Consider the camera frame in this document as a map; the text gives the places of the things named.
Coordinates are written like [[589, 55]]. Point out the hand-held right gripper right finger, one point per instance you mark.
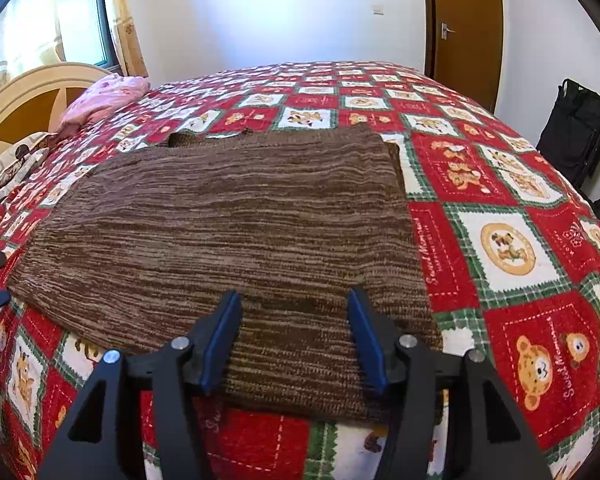
[[367, 345]]

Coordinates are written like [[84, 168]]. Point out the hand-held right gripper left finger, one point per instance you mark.
[[222, 345]]

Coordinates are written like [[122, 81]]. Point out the brown knitted sweater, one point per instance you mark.
[[230, 240]]

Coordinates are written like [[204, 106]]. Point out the patterned white pillow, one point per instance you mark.
[[10, 160]]

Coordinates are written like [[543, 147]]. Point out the cream wooden headboard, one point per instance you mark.
[[10, 110]]

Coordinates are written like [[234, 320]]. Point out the pink pillow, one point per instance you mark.
[[100, 100]]

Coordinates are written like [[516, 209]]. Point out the red patchwork bear bedspread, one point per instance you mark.
[[505, 185]]

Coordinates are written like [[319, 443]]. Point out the sheer pale curtain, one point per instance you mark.
[[25, 25]]

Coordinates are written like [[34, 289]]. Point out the window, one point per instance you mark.
[[82, 25]]

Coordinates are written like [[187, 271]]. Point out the yellow patterned curtain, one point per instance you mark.
[[127, 25]]

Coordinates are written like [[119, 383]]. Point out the black folded chair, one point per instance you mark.
[[575, 130]]

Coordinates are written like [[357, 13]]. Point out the brown wooden door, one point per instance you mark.
[[470, 35]]

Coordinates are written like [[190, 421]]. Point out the white light switch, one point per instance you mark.
[[377, 9]]

